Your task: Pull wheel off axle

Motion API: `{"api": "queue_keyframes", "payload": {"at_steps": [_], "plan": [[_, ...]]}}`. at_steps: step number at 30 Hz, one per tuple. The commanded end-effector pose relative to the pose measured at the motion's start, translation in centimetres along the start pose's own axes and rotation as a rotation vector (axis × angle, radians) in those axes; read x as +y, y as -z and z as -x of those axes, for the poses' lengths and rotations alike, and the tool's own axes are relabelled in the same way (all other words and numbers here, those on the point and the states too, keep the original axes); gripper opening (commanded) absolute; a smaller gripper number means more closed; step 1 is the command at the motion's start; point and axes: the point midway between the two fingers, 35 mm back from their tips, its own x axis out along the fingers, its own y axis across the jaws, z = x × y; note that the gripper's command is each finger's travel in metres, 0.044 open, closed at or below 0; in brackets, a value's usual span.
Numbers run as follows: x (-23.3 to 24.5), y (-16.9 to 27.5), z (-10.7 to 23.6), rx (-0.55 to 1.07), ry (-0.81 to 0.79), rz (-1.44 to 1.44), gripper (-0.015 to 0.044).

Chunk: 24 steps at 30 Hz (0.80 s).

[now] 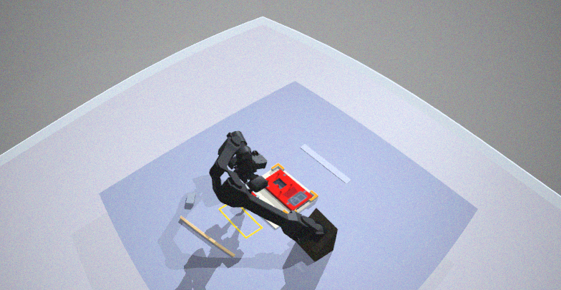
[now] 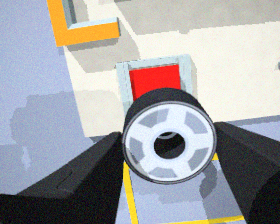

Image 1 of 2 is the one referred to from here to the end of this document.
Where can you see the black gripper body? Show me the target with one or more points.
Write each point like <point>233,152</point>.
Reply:
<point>256,182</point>

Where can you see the tan long thin rod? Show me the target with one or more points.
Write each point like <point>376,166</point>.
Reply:
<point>207,237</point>

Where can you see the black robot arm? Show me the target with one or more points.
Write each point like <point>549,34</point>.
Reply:
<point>234,193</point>

